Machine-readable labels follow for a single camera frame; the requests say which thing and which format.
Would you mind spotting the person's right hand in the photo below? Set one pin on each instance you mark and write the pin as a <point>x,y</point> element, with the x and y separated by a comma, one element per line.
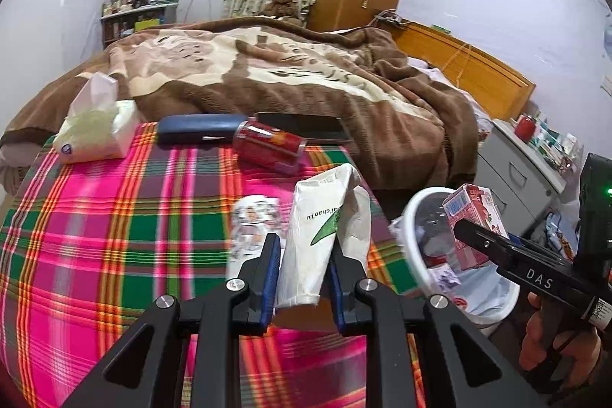
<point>533,341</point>

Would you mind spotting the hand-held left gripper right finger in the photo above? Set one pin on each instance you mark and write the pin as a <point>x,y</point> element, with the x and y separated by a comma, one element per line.
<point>337,293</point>

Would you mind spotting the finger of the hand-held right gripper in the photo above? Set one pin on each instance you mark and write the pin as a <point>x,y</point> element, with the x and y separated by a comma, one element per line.
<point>483,240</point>

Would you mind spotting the white wall shelf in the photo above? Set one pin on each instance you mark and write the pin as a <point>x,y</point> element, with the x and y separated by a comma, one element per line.
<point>138,21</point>

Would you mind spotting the brown patterned blanket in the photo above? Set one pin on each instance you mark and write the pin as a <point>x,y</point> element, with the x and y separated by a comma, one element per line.
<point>287,68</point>

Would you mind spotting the dark blue glasses case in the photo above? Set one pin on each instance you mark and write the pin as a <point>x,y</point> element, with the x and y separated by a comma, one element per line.
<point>201,128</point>

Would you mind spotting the red drink can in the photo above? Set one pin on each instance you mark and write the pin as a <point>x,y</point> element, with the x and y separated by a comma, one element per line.
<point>267,145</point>

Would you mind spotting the pink milk carton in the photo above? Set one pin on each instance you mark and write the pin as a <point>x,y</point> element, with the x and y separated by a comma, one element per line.
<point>473,207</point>

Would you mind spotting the plaid bed sheet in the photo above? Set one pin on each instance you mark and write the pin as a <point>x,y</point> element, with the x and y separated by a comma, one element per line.
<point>119,221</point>

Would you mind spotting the pale blue bin liner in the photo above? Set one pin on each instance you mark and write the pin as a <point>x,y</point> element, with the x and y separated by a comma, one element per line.
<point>485,291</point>

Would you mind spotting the white trash bin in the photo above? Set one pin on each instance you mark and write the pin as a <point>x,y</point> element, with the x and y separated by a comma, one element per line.
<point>411,245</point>

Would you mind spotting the wooden headboard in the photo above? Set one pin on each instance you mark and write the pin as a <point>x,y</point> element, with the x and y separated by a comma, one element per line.
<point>473,68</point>

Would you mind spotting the grey nightstand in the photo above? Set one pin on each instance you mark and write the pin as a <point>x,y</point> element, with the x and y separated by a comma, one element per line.
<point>516,178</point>

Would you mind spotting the brown teddy bear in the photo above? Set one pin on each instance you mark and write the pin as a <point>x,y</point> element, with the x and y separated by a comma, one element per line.
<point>283,1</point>

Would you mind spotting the cream paper cup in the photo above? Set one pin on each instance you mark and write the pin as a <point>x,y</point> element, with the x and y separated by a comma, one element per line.
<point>311,221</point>

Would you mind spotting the red mug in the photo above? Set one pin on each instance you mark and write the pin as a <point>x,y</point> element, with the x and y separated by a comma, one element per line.
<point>525,128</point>

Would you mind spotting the small purple carton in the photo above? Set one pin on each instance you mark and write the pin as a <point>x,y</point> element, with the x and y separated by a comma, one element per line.
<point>444,279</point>

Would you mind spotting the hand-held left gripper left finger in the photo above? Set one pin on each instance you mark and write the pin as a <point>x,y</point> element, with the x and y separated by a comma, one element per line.
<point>270,279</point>

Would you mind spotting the white tissue pack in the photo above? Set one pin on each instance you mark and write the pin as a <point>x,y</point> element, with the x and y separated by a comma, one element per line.
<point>95,126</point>

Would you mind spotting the black phone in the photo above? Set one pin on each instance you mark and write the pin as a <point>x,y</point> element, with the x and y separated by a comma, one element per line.
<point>306,127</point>

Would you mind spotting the clear jelly cup red lid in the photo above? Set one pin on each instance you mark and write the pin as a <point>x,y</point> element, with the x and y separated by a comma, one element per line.
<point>462,303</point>

